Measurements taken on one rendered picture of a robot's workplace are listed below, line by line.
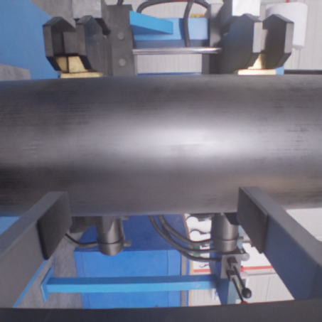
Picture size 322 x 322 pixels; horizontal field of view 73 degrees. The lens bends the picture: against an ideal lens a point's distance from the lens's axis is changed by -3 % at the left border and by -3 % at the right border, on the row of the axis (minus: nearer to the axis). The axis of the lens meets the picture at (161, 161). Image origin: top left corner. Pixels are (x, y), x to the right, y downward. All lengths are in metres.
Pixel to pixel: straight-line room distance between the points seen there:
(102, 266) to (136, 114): 1.82
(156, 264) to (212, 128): 1.75
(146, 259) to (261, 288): 2.60
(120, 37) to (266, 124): 0.69
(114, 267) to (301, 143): 1.84
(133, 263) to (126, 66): 1.51
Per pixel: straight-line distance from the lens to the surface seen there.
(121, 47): 0.89
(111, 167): 0.26
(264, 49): 0.68
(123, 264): 1.98
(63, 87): 0.32
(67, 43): 0.66
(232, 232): 0.95
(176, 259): 1.94
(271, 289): 4.28
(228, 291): 1.31
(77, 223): 0.68
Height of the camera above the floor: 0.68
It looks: 1 degrees up
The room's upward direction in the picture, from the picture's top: 89 degrees clockwise
